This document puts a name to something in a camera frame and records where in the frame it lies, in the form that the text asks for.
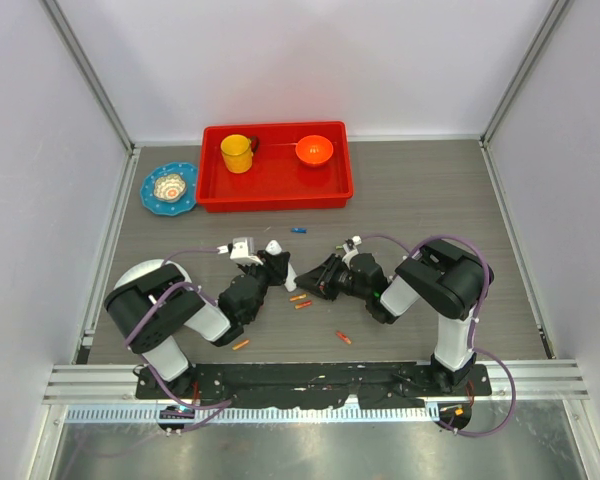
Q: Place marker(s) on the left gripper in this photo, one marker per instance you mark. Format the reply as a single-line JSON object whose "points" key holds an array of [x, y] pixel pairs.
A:
{"points": [[275, 266]]}

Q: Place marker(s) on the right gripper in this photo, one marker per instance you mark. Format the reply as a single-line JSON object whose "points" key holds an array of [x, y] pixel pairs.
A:
{"points": [[319, 281]]}

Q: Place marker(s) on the white remote control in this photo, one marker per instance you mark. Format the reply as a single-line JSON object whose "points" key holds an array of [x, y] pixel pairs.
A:
{"points": [[274, 249]]}

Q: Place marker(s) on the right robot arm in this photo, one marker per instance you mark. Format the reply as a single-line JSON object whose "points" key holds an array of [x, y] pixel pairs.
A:
{"points": [[451, 280]]}

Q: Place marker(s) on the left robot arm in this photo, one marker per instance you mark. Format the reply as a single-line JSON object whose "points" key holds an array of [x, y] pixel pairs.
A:
{"points": [[156, 298]]}

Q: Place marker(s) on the orange battery lower middle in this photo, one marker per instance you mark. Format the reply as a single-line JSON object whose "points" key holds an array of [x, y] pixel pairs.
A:
{"points": [[302, 305]]}

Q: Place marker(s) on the orange battery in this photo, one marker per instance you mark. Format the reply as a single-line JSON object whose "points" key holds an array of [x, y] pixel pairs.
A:
{"points": [[298, 297], [240, 345], [343, 337], [302, 305]]}

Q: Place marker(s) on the orange battery upper middle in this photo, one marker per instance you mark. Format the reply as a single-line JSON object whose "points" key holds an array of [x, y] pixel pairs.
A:
{"points": [[298, 297]]}

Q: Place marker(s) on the orange battery right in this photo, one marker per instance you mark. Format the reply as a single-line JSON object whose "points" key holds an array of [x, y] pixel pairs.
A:
{"points": [[343, 337]]}

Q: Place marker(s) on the orange battery front left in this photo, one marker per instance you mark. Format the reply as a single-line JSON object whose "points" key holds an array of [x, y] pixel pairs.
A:
{"points": [[240, 345]]}

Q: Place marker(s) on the red plastic tray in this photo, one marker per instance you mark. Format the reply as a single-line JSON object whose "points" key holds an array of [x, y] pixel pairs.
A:
{"points": [[277, 180]]}

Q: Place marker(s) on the orange bowl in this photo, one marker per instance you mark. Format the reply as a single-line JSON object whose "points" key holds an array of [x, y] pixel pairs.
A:
{"points": [[314, 150]]}

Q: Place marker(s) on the yellow mug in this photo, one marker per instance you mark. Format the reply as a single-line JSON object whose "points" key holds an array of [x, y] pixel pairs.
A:
{"points": [[238, 151]]}

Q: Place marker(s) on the blue dotted plate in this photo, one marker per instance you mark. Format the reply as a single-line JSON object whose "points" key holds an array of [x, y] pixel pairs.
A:
{"points": [[185, 204]]}

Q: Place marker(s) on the small patterned bowl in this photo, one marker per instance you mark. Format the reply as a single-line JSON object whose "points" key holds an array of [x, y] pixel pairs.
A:
{"points": [[169, 188]]}

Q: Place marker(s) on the white paper plate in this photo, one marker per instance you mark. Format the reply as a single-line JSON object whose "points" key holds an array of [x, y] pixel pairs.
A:
{"points": [[153, 275]]}

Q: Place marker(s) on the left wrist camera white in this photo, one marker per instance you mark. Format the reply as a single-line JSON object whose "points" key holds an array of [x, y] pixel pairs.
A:
{"points": [[241, 251]]}

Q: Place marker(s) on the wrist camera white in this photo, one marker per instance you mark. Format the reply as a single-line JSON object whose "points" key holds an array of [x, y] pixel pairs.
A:
{"points": [[349, 249], [241, 251]]}

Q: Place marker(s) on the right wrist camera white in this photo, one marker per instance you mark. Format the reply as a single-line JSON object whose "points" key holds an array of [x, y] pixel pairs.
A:
{"points": [[349, 249]]}

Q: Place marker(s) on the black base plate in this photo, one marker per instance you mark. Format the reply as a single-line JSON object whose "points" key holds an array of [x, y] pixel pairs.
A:
{"points": [[318, 386]]}

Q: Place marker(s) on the aluminium frame rail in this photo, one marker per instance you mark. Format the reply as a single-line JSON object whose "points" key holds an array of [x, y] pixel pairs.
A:
{"points": [[99, 384]]}

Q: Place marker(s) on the white slotted cable duct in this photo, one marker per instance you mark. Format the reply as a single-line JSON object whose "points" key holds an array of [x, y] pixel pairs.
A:
{"points": [[349, 413]]}

